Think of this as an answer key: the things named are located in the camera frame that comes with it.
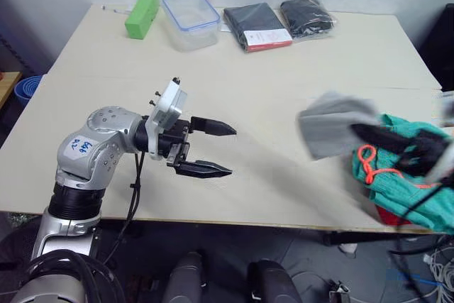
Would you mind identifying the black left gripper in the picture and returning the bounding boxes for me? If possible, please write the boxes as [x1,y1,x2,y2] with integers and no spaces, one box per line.
[158,116,238,180]

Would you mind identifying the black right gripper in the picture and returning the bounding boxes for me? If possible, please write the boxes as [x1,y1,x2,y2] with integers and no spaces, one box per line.
[350,123,450,177]

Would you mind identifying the grey sock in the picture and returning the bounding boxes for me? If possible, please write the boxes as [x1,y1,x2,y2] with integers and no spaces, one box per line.
[297,91,381,161]

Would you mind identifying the green shorts with orange drawstring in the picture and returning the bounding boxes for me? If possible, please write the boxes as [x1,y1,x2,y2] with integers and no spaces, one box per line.
[350,113,454,236]

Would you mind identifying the red t-shirt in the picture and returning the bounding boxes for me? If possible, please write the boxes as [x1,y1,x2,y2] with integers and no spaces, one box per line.
[375,204,415,226]

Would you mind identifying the white object under table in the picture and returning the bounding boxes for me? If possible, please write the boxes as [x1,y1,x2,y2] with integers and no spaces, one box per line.
[338,242,358,258]

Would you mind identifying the clear plastic container blue rim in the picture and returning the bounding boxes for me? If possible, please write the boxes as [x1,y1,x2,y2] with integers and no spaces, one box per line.
[162,0,221,52]

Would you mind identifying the dark rounded shape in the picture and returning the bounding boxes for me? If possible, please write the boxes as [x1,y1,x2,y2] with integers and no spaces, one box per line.
[247,259,302,303]
[161,251,207,303]

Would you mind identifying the dark folded garment with card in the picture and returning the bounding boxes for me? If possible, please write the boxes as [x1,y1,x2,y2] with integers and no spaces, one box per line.
[223,2,294,53]

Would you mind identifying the black garment in plastic bag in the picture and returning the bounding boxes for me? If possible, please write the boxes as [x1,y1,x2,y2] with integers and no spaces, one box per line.
[279,0,338,42]

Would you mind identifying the green foam block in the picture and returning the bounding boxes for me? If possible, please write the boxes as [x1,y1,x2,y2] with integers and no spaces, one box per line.
[123,0,160,40]

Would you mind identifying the blue plastic bucket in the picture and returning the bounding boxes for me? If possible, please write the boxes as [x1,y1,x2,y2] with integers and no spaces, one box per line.
[13,75,43,104]

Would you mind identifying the wooden side shelf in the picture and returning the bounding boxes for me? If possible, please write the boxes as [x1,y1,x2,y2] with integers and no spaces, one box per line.
[0,71,23,109]

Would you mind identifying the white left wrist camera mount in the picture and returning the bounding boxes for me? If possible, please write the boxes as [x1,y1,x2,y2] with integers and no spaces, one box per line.
[145,80,188,160]

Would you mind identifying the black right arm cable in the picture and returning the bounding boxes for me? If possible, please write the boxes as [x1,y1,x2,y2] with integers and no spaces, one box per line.
[389,178,454,303]

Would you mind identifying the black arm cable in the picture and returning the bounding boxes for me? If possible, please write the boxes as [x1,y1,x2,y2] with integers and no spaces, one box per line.
[389,178,454,303]
[102,152,146,265]

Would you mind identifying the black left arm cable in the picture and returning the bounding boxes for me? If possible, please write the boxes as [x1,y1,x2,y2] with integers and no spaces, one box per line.
[102,152,146,265]

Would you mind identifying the black table frame bar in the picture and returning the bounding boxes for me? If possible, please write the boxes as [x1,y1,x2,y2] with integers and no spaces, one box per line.
[322,230,441,246]

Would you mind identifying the white cable bundle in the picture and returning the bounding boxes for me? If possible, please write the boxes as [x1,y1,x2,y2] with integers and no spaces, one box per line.
[421,242,454,303]

